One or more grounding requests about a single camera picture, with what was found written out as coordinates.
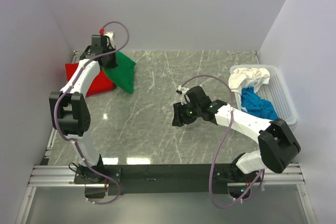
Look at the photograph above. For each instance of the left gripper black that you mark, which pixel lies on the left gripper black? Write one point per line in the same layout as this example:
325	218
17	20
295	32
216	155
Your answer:
113	64

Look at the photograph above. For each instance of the aluminium frame rail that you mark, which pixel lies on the aluminium frame rail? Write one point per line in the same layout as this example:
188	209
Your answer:
62	176

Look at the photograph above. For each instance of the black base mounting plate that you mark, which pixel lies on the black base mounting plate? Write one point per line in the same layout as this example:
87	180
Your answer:
177	178

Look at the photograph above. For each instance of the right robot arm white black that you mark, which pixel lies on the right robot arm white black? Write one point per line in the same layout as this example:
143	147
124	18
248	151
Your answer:
277	143

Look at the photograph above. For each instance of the green t shirt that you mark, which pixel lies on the green t shirt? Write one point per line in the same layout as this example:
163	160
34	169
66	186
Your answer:
123	75

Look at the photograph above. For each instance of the white crumpled t shirt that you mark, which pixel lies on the white crumpled t shirt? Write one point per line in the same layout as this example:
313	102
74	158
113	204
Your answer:
248	77

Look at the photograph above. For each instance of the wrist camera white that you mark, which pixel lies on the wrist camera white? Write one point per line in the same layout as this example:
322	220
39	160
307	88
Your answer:
109	36
182	92

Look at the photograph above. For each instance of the white plastic basket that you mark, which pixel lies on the white plastic basket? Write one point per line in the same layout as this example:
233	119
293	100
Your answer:
276	92

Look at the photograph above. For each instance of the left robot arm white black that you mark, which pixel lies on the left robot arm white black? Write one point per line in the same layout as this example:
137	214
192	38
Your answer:
69	112

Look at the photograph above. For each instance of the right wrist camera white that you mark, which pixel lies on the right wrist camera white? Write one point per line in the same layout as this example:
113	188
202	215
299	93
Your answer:
182	92

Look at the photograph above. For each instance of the folded red t shirt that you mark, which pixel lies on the folded red t shirt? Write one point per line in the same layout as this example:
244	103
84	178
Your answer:
101	84

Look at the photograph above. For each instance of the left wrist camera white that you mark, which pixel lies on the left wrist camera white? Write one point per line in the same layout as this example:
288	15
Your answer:
109	36

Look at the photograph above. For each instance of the blue crumpled t shirt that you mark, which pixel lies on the blue crumpled t shirt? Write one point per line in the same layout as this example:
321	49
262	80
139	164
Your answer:
254	105

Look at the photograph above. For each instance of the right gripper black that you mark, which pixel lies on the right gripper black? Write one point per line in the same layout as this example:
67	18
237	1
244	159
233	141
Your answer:
179	109

